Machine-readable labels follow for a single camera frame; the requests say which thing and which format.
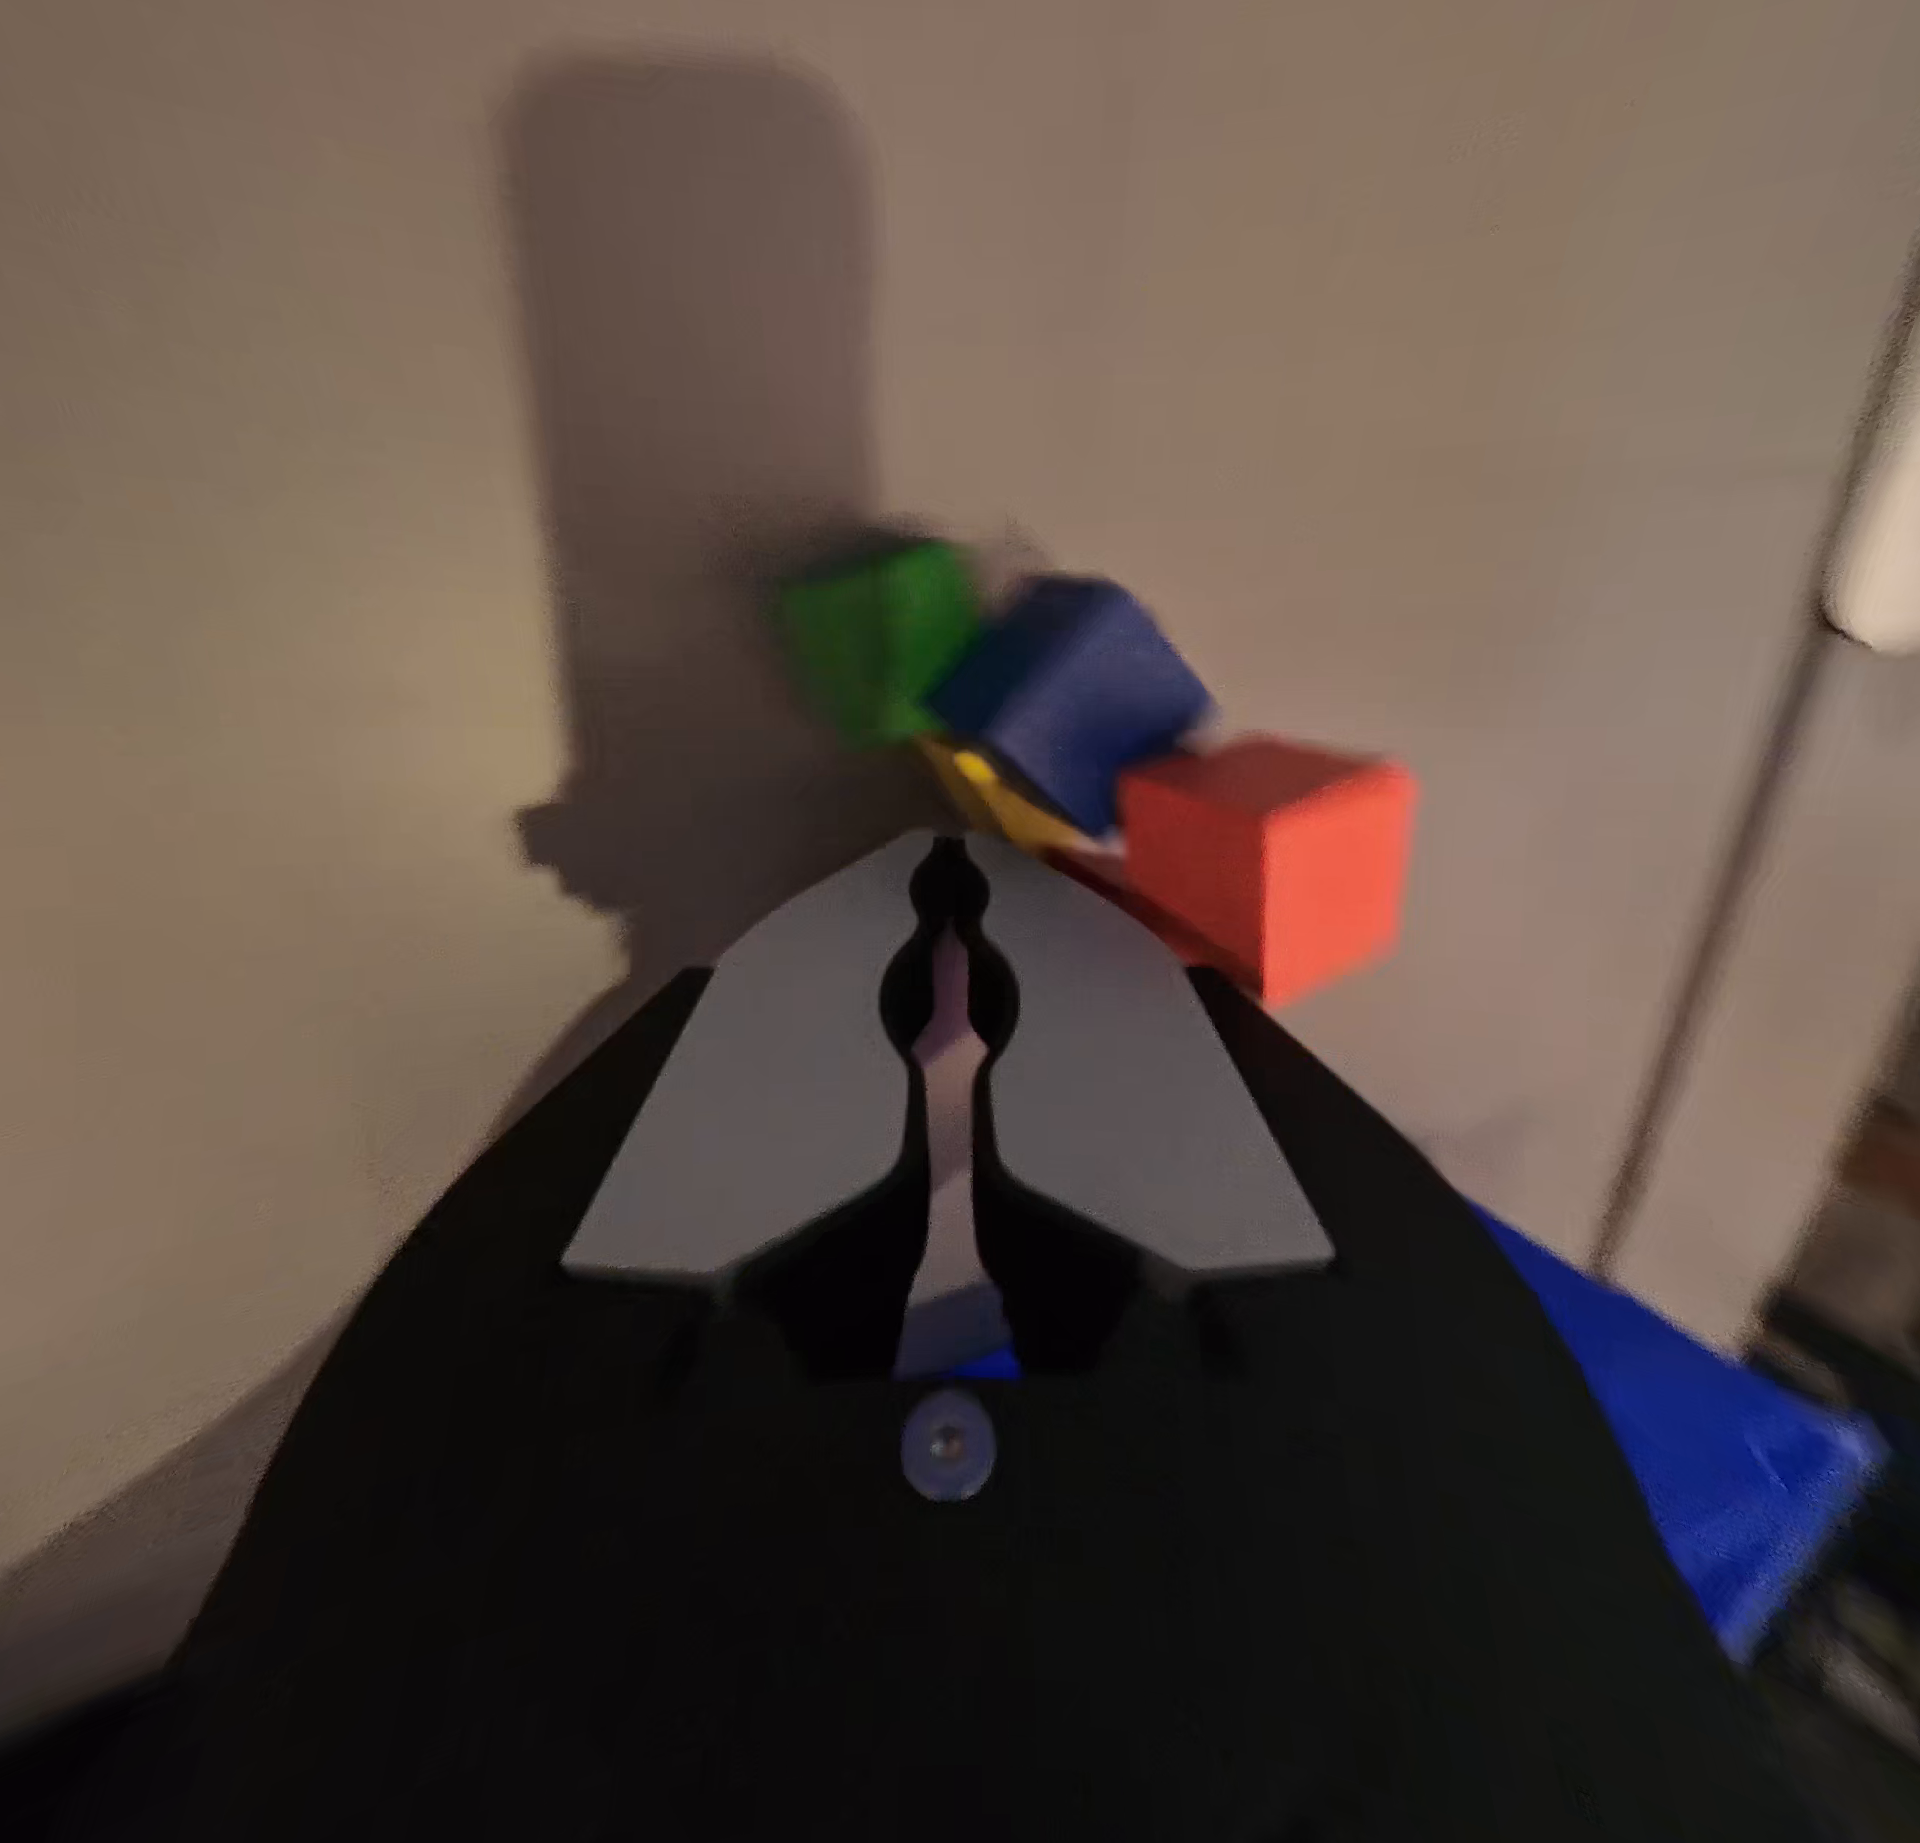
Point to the orange cube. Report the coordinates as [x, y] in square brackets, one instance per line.
[1276, 854]

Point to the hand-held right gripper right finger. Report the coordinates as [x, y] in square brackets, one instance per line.
[1154, 1109]

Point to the blue cube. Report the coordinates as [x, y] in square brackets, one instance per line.
[1080, 687]

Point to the red cube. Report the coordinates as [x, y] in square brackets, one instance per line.
[1139, 907]

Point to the blue plastic bin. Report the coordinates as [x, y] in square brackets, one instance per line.
[1697, 1438]

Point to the yellow cube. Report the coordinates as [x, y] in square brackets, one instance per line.
[988, 794]

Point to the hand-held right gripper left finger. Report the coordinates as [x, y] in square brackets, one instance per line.
[737, 1109]

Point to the white board stand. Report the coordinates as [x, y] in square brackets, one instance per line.
[1883, 569]

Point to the green cube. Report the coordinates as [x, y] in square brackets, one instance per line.
[872, 645]

